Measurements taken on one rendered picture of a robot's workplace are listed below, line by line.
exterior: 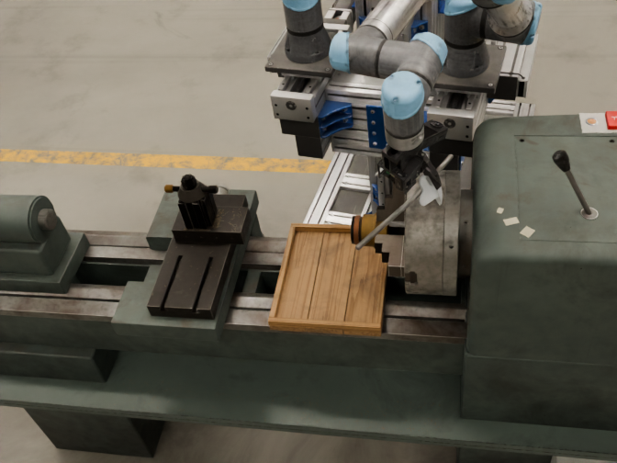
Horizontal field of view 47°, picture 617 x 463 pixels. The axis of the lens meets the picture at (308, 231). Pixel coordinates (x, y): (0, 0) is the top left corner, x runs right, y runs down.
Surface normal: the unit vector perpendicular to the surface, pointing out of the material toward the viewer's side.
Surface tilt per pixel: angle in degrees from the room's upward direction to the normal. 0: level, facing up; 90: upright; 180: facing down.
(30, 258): 90
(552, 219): 0
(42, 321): 90
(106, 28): 0
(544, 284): 90
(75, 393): 0
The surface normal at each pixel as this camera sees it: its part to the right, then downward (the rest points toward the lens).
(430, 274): -0.17, 0.64
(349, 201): -0.12, -0.68
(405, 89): -0.15, -0.48
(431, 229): -0.19, -0.06
